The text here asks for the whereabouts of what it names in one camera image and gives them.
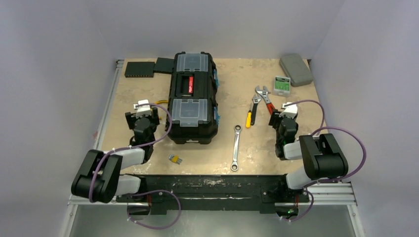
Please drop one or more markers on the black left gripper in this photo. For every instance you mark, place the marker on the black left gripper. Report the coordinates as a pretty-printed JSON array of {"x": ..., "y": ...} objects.
[{"x": 131, "y": 117}]

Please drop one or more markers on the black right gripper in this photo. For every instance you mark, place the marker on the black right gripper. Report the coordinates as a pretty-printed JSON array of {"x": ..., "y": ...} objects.
[{"x": 273, "y": 119}]

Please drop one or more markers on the black plastic toolbox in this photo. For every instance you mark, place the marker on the black plastic toolbox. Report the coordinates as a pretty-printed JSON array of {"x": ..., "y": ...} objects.
[{"x": 192, "y": 99}]

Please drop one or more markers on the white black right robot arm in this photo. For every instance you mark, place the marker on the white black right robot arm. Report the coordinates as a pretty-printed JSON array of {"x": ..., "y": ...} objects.
[{"x": 322, "y": 157}]

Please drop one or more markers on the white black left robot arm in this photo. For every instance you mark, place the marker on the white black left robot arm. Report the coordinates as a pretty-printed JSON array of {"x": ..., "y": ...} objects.
[{"x": 109, "y": 182}]

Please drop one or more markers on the small black adjustable wrench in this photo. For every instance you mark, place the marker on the small black adjustable wrench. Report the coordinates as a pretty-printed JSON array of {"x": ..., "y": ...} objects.
[{"x": 255, "y": 101}]

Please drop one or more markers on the green white bit box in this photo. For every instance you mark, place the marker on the green white bit box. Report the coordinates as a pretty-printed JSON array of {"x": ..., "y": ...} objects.
[{"x": 282, "y": 86}]

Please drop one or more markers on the grey plastic case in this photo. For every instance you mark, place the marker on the grey plastic case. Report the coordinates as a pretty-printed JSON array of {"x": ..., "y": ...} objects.
[{"x": 295, "y": 68}]

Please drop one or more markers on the silver ratchet wrench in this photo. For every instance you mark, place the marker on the silver ratchet wrench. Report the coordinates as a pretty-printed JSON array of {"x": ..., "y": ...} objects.
[{"x": 234, "y": 165}]

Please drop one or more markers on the black flat box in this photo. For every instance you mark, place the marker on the black flat box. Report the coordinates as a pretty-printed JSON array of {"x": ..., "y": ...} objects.
[{"x": 164, "y": 65}]

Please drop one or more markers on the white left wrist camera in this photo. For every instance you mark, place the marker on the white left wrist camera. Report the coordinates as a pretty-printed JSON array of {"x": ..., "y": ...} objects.
[{"x": 142, "y": 108}]

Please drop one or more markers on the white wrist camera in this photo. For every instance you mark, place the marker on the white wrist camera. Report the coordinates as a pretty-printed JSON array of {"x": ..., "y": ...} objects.
[
  {"x": 142, "y": 108},
  {"x": 289, "y": 110}
]

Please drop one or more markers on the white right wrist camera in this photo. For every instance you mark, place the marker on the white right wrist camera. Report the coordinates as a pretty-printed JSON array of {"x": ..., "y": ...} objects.
[{"x": 289, "y": 110}]

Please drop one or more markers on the yellow handled screwdriver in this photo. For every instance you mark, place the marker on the yellow handled screwdriver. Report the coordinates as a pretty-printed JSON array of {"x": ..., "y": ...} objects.
[{"x": 248, "y": 119}]

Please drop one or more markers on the red handled adjustable wrench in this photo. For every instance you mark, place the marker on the red handled adjustable wrench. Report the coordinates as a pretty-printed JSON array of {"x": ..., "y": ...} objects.
[{"x": 264, "y": 93}]

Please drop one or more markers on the aluminium frame rail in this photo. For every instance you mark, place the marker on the aluminium frame rail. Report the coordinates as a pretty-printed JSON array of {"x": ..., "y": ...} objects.
[{"x": 107, "y": 103}]

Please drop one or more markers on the black network switch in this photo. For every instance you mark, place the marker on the black network switch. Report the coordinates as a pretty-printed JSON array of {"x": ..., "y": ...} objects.
[{"x": 139, "y": 70}]

